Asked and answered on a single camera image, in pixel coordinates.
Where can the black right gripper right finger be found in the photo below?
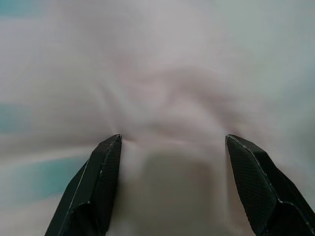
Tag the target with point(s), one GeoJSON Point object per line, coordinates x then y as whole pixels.
{"type": "Point", "coordinates": [261, 186]}

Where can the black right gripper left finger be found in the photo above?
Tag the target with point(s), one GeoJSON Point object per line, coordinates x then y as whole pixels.
{"type": "Point", "coordinates": [98, 186]}

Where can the white pillow with colourful print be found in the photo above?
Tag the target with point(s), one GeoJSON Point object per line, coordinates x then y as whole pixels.
{"type": "Point", "coordinates": [157, 73]}

